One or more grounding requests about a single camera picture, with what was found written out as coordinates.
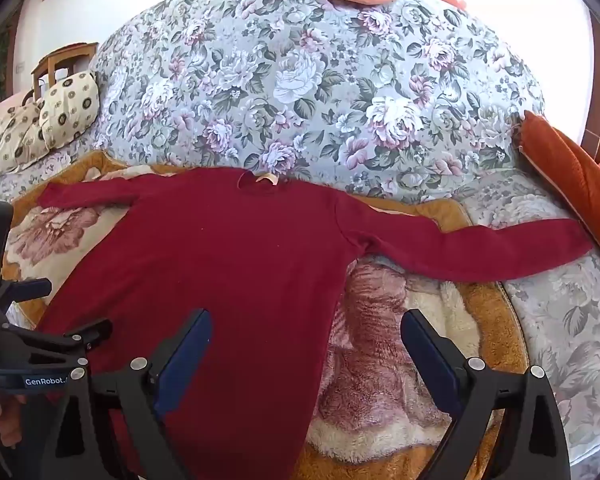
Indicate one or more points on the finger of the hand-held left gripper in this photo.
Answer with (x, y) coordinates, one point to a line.
(82, 336)
(32, 290)

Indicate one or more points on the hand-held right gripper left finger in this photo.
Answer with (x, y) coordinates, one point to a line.
(186, 355)

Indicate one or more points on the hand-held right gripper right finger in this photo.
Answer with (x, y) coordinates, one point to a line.
(430, 360)

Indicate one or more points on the dark red sweater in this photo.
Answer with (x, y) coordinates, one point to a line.
(230, 260)

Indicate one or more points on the person's left hand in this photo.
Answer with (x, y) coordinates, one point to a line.
(10, 422)

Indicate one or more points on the plush floral blanket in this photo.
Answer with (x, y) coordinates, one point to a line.
(380, 360)

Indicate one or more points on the pink pillow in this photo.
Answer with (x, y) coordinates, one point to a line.
(5, 110)

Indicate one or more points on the wooden chair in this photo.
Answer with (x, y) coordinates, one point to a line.
(62, 57)

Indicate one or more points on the orange velvet cushion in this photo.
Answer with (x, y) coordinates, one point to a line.
(565, 175)

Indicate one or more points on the wall socket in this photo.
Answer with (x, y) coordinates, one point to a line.
(22, 67)

